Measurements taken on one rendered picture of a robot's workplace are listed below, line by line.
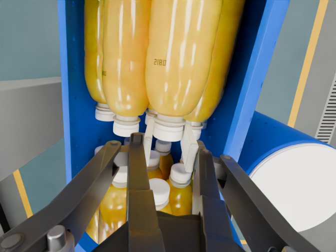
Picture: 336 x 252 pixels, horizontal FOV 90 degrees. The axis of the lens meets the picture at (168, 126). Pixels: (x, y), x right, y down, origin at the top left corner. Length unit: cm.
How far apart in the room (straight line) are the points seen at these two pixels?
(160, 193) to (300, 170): 37
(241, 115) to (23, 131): 80
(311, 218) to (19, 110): 102
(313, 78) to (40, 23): 210
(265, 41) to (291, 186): 41
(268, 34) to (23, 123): 83
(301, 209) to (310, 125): 140
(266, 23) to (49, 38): 152
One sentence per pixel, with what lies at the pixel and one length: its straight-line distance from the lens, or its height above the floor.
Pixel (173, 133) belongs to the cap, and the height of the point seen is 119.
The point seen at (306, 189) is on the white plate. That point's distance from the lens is 57.
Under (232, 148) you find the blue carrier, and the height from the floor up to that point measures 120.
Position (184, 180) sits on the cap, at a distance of 31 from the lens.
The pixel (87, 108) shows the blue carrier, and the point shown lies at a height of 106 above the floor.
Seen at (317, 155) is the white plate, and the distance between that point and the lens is 53.
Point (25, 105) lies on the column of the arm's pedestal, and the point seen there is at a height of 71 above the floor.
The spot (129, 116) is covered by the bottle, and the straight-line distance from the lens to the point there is 25.
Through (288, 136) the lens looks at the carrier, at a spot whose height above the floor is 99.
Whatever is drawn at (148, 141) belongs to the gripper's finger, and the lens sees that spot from 15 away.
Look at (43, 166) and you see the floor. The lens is 197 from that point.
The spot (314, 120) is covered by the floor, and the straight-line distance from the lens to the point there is 196.
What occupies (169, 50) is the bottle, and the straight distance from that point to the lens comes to 17.
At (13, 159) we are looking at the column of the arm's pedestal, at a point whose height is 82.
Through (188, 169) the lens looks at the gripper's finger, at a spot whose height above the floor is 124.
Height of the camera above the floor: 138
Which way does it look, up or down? 71 degrees down
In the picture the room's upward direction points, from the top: 175 degrees clockwise
